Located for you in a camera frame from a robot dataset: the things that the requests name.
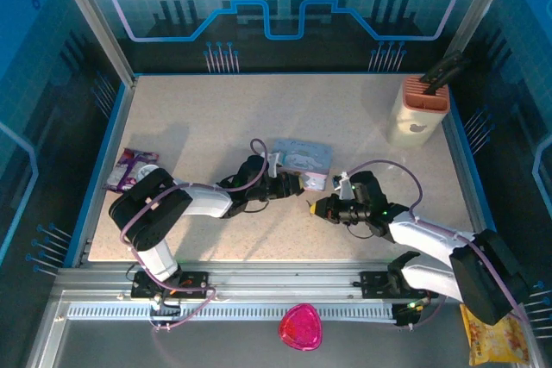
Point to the small white cup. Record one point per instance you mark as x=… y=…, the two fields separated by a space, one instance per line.
x=146 y=170

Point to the aluminium frame post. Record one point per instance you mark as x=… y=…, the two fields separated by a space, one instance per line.
x=95 y=19
x=478 y=6

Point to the pink plastic bowl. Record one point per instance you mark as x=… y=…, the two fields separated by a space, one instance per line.
x=301 y=327

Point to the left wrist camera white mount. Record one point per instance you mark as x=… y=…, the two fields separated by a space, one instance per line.
x=274 y=159

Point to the light blue tissue pack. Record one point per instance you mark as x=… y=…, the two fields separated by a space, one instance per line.
x=302 y=157

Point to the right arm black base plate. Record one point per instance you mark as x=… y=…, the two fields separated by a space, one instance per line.
x=375 y=284

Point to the purple snack bag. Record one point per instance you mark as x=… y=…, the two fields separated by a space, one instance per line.
x=125 y=170

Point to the yellow snack bag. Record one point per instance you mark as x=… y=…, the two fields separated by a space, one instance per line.
x=491 y=342

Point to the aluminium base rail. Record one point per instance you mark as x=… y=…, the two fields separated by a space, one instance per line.
x=280 y=277

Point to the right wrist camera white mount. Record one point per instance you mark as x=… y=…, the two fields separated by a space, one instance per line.
x=343 y=185

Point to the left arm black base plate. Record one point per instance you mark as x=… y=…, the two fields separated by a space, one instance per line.
x=194 y=284

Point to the cream knife block pink top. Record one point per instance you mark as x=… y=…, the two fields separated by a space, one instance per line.
x=414 y=122

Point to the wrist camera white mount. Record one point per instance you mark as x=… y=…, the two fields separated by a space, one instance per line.
x=274 y=159
x=343 y=185

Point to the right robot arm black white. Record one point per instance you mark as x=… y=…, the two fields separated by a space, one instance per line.
x=414 y=230

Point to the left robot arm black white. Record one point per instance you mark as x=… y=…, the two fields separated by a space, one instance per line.
x=202 y=200

